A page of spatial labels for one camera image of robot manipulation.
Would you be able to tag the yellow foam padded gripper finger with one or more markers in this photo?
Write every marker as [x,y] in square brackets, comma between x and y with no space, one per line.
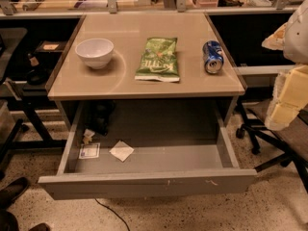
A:
[290,95]

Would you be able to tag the grey top drawer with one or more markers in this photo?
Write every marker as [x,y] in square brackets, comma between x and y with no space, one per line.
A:
[181,147]

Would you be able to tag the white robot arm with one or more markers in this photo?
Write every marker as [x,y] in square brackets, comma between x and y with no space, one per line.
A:
[292,37]

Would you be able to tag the grey drawer cabinet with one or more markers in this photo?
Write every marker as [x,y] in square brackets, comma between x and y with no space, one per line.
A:
[129,33]

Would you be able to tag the black object in drawer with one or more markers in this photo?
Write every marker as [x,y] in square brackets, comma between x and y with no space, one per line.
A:
[100,111]

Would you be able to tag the black office chair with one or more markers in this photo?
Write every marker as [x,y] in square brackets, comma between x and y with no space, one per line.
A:
[292,141]

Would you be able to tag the blue soda can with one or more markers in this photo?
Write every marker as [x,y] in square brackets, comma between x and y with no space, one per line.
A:
[212,56]

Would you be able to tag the green chip bag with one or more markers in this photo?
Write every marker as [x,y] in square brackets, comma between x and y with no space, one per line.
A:
[159,61]

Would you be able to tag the white folded paper packet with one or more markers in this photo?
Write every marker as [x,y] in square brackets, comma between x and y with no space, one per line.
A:
[122,151]

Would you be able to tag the white ceramic bowl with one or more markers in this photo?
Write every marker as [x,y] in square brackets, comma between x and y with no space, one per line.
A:
[95,52]

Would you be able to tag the small crumpled white wrapper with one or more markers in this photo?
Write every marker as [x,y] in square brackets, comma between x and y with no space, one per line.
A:
[87,137]

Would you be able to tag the white square label card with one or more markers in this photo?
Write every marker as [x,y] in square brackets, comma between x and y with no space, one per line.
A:
[89,151]

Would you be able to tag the black side table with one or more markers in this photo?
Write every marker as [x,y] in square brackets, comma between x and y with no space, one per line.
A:
[27,101]

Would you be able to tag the black shoe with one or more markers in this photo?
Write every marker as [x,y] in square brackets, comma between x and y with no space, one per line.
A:
[12,192]

